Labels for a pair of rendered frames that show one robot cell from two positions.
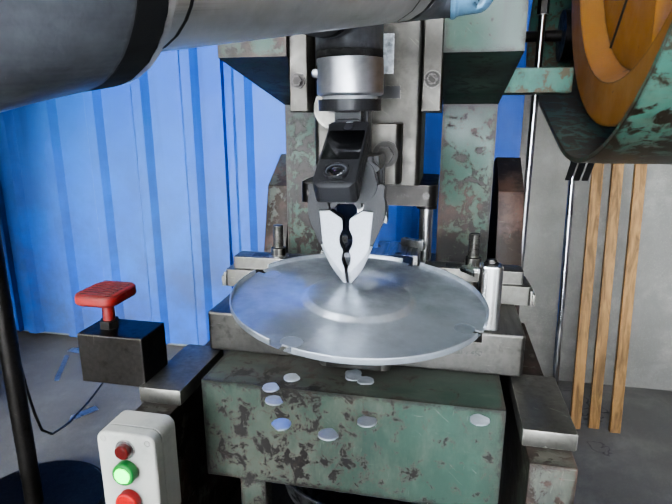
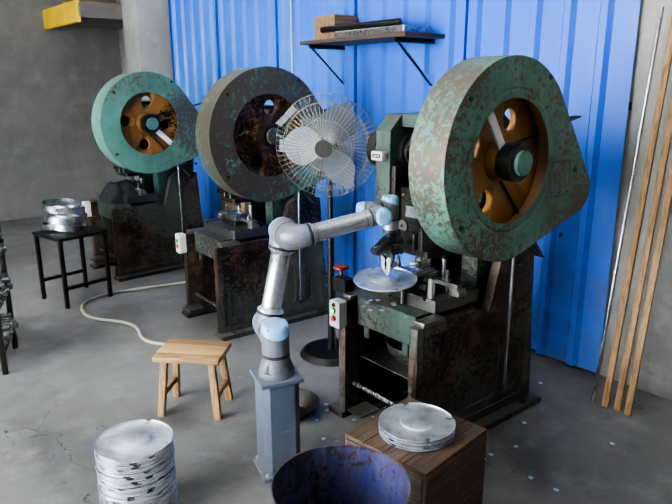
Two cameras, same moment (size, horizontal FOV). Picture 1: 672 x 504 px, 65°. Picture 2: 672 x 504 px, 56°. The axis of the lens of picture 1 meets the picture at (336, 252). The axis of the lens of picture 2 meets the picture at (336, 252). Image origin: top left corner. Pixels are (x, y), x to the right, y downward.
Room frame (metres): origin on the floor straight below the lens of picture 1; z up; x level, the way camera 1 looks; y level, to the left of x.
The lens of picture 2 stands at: (-1.66, -1.57, 1.63)
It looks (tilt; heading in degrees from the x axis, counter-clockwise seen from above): 15 degrees down; 39
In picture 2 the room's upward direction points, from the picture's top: straight up
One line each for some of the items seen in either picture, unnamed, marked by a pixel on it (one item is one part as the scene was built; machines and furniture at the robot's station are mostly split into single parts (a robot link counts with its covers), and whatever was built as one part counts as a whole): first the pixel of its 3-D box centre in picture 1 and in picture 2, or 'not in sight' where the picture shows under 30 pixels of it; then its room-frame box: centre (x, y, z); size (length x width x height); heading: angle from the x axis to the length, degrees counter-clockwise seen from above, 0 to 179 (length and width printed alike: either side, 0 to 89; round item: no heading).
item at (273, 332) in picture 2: not in sight; (274, 336); (0.07, 0.18, 0.62); 0.13 x 0.12 x 0.14; 58
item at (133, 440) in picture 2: not in sight; (134, 439); (-0.49, 0.39, 0.32); 0.29 x 0.29 x 0.01
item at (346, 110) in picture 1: (350, 153); (391, 242); (0.63, -0.02, 0.94); 0.09 x 0.08 x 0.12; 168
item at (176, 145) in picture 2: not in sight; (166, 170); (1.83, 3.31, 0.87); 1.53 x 0.99 x 1.74; 171
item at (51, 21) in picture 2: not in sight; (98, 15); (2.71, 5.65, 2.44); 1.25 x 0.92 x 0.27; 78
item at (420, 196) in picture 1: (373, 195); (423, 251); (0.84, -0.06, 0.86); 0.20 x 0.16 x 0.05; 78
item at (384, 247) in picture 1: (372, 259); (421, 272); (0.83, -0.06, 0.76); 0.15 x 0.09 x 0.05; 78
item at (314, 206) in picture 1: (328, 207); not in sight; (0.61, 0.01, 0.88); 0.05 x 0.02 x 0.09; 78
